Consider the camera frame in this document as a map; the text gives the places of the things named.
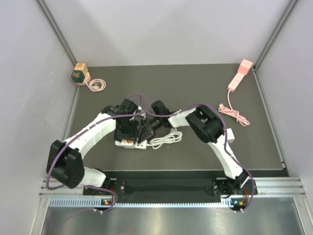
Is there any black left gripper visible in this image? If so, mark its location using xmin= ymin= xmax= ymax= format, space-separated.
xmin=113 ymin=117 xmax=138 ymax=143

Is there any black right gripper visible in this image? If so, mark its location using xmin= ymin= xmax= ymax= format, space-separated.
xmin=139 ymin=116 xmax=163 ymax=146

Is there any white power strip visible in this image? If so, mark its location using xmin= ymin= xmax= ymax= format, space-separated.
xmin=115 ymin=140 xmax=147 ymax=150

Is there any white tiger cube plug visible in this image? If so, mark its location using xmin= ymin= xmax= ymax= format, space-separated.
xmin=121 ymin=140 xmax=135 ymax=148

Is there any pink cord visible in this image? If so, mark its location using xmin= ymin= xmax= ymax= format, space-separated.
xmin=218 ymin=89 xmax=250 ymax=127
xmin=84 ymin=78 xmax=107 ymax=93

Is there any green wooden hexagon socket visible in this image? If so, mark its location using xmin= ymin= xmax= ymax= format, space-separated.
xmin=71 ymin=63 xmax=91 ymax=85

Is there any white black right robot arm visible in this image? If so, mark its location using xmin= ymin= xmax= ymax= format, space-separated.
xmin=137 ymin=100 xmax=256 ymax=198

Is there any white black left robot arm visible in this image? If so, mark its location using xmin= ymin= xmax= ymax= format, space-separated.
xmin=46 ymin=99 xmax=138 ymax=194

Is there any white cube adapter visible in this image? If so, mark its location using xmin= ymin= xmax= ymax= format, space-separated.
xmin=225 ymin=128 xmax=235 ymax=144

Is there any pink power strip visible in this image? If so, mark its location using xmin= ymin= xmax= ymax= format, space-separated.
xmin=227 ymin=72 xmax=245 ymax=92

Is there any pink cube adapter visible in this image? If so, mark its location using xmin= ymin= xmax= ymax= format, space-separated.
xmin=237 ymin=59 xmax=253 ymax=76

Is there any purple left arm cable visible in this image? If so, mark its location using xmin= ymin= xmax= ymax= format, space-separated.
xmin=45 ymin=94 xmax=151 ymax=212

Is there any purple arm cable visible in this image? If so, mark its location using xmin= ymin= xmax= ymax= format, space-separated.
xmin=45 ymin=94 xmax=151 ymax=212
xmin=139 ymin=102 xmax=254 ymax=213

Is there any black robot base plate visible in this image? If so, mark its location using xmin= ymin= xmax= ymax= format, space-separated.
xmin=83 ymin=171 xmax=259 ymax=204

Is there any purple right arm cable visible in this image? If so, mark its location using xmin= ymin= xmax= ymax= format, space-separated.
xmin=139 ymin=102 xmax=254 ymax=213

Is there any pink bundled cord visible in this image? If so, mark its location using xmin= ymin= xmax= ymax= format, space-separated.
xmin=218 ymin=89 xmax=250 ymax=127

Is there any grey cable duct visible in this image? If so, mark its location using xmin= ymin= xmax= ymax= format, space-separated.
xmin=49 ymin=198 xmax=233 ymax=208

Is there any aluminium frame rail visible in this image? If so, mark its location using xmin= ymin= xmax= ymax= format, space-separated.
xmin=39 ymin=177 xmax=306 ymax=197

